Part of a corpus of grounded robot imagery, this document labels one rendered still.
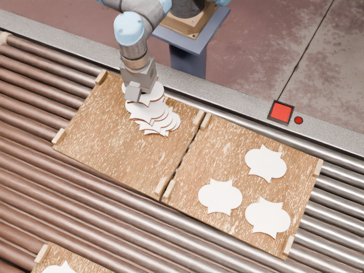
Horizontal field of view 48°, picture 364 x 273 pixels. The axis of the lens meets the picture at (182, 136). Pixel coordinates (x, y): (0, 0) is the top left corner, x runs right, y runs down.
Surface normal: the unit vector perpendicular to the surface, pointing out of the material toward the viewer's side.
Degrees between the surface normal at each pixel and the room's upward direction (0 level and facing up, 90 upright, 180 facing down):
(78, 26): 0
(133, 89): 27
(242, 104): 0
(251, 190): 0
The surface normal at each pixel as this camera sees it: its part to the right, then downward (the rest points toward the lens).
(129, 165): -0.04, -0.44
